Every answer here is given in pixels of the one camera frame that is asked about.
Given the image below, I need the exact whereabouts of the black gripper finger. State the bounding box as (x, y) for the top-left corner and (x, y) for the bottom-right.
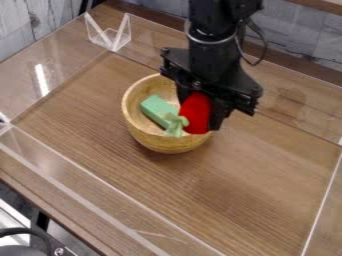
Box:
(209, 98), (234, 131)
(176, 85), (193, 104)

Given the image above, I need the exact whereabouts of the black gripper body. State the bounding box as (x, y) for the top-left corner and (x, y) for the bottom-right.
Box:
(160, 34), (263, 116)

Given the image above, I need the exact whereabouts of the red plush fruit green stem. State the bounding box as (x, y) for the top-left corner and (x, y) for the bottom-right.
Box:
(162, 92), (211, 138)

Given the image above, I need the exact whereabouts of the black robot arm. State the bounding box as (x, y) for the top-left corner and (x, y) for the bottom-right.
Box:
(160, 0), (263, 134)

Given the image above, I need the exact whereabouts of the green rectangular block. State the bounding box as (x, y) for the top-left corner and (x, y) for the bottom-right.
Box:
(139, 94), (180, 129)

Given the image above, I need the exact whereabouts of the wooden bowl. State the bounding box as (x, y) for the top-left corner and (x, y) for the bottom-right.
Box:
(122, 74), (213, 154)

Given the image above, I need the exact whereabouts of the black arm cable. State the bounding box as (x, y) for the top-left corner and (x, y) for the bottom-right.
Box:
(234, 18), (270, 67)

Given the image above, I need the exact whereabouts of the clear acrylic corner bracket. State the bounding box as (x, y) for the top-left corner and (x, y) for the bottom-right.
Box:
(84, 12), (131, 52)

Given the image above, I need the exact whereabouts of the clear acrylic tray wall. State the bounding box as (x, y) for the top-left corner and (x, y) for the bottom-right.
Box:
(0, 113), (225, 256)

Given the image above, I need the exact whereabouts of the black cable lower left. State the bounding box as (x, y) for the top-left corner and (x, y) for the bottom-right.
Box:
(0, 227), (55, 256)

